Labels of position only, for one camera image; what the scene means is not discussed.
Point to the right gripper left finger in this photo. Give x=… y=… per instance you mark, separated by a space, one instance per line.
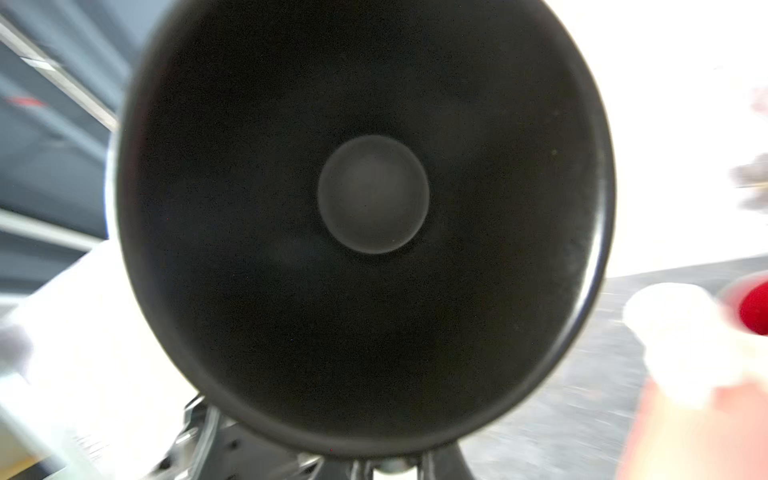
x=317 y=467

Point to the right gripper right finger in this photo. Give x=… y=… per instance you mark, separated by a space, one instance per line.
x=444 y=463

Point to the grey mug white base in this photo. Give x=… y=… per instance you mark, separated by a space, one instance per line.
x=363 y=229

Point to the cream ribbed mug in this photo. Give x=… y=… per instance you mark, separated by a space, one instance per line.
x=690 y=350

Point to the white mug red inside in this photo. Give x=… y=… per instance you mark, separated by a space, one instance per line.
x=745 y=302

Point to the pink rectangular tray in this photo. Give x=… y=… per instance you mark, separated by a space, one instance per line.
x=725 y=440

